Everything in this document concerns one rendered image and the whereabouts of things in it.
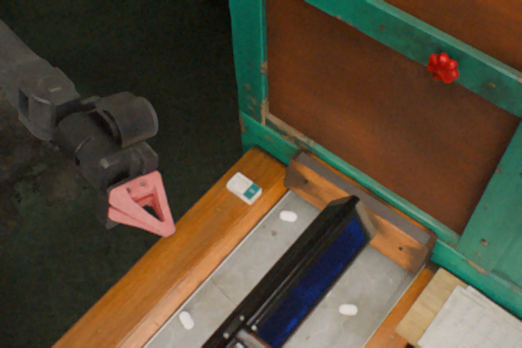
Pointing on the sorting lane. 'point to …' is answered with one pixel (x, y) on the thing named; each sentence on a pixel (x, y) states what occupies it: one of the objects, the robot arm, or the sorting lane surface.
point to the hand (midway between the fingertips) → (166, 228)
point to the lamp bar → (302, 275)
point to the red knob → (443, 67)
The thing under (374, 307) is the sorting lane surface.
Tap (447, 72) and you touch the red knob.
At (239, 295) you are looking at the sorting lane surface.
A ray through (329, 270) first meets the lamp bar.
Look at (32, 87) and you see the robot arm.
